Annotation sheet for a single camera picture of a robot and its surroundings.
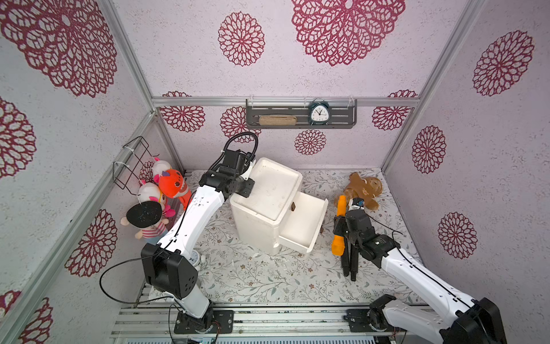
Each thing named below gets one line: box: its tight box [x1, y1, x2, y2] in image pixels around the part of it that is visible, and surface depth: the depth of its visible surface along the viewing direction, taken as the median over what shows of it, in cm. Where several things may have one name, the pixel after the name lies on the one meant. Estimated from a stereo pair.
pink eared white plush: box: [152, 156, 173, 183], surface depth 97 cm
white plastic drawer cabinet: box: [230, 156, 326, 255], surface depth 83 cm
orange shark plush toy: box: [158, 169, 192, 210], surface depth 91 cm
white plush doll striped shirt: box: [137, 182, 182, 225], surface depth 87 cm
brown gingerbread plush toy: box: [333, 172, 384, 210], surface depth 105 cm
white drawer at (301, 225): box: [278, 190, 329, 253], surface depth 91 cm
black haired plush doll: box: [120, 200, 170, 240], surface depth 78 cm
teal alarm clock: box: [307, 97, 331, 127], surface depth 92 cm
